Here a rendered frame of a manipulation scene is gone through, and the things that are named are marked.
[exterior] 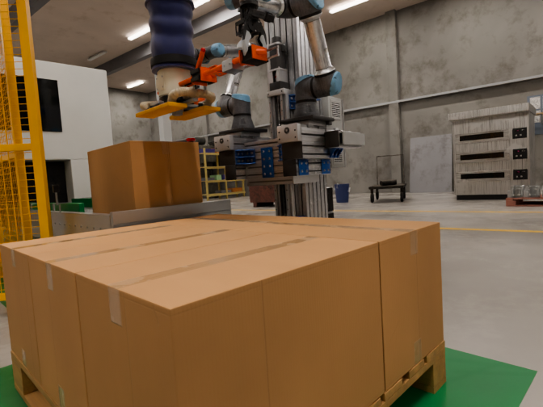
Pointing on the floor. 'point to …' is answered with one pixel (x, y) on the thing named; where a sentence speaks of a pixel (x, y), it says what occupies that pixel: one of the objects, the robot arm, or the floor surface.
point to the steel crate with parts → (262, 195)
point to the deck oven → (493, 151)
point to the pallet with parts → (518, 193)
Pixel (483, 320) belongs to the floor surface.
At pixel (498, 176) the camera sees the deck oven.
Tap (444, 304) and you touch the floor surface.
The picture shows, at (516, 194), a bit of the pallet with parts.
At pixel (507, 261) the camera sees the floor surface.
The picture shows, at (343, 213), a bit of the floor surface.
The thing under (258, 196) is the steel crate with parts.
